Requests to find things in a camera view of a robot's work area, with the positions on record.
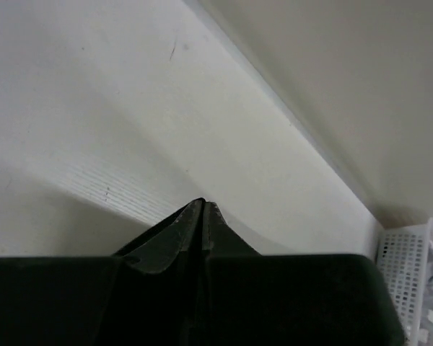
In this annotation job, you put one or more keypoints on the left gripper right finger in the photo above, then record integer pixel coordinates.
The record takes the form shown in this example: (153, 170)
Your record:
(299, 299)

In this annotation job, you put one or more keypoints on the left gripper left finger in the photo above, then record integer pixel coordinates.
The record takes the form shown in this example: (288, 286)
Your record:
(144, 294)

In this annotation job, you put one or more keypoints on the white plastic basket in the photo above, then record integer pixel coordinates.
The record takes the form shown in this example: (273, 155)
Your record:
(405, 258)

